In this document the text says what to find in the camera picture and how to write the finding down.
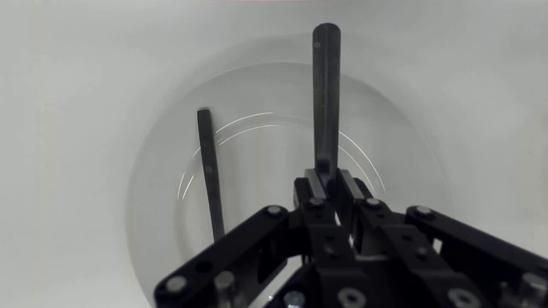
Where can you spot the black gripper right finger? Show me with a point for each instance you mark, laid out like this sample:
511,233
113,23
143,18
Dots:
350,194

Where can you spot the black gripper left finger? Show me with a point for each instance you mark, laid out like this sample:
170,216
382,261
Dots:
310,201

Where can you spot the silver fork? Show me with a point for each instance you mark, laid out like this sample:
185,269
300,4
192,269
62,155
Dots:
326,49

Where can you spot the white round plate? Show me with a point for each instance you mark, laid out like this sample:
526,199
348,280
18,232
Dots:
262,114

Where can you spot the silver table knife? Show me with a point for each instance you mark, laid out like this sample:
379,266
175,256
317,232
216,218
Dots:
209,168

